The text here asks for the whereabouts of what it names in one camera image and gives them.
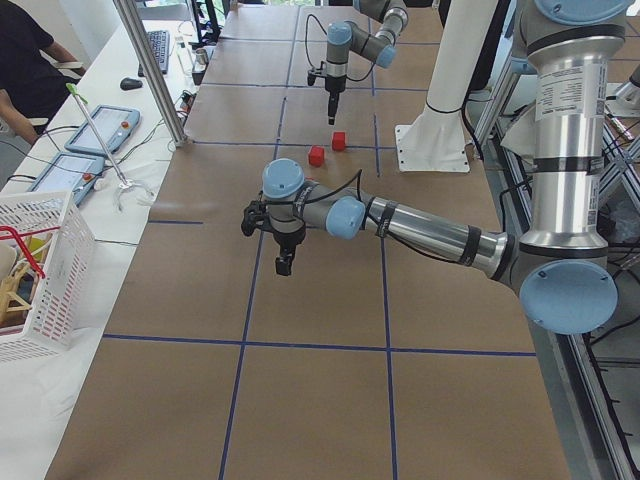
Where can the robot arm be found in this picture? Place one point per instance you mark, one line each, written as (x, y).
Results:
(558, 267)
(345, 37)

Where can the white plastic basket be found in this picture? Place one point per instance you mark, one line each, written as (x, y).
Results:
(40, 293)

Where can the black keyboard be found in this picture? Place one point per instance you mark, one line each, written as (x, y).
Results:
(159, 41)

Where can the white pedestal column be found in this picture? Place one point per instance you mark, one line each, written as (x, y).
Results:
(435, 141)

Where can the metal cup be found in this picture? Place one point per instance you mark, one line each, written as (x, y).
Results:
(201, 57)

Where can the teach pendant far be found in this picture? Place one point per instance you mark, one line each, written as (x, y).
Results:
(115, 125)

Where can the teach pendant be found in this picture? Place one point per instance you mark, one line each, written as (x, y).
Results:
(70, 173)
(115, 125)

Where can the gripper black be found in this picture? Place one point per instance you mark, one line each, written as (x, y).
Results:
(333, 88)
(286, 242)

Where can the person in black shirt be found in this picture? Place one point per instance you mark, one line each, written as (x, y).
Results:
(31, 87)

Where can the teach pendant near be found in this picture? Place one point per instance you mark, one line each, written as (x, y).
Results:
(70, 173)

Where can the black computer mouse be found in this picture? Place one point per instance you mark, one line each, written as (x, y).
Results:
(127, 84)

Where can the reacher grabber stick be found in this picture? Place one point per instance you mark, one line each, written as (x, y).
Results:
(126, 185)

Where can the aluminium frame post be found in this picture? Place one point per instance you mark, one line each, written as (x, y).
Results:
(166, 101)

